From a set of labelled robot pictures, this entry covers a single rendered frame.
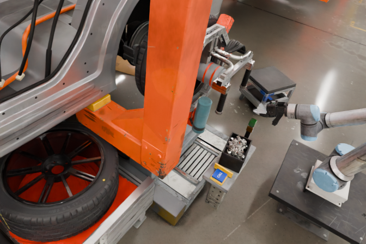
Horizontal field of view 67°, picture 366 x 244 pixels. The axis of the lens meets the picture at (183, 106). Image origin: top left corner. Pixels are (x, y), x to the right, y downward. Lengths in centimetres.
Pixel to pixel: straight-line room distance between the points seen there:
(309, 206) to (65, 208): 143
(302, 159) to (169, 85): 141
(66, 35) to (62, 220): 95
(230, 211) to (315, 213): 55
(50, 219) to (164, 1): 109
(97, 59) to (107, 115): 32
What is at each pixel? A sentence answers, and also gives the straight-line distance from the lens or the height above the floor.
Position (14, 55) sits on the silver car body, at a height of 84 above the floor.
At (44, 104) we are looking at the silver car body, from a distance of 140.
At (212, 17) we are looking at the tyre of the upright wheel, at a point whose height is 115.
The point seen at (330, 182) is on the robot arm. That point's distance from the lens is 180.
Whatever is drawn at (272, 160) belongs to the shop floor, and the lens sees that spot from 256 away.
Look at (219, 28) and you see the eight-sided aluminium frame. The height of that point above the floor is 112.
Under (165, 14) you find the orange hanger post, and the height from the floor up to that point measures 141.
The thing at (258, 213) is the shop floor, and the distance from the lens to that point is 221.
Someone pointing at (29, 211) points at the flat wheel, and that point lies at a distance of 154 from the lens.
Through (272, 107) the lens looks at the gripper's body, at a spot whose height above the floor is 79.
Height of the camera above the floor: 180
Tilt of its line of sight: 40 degrees down
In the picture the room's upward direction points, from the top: 10 degrees clockwise
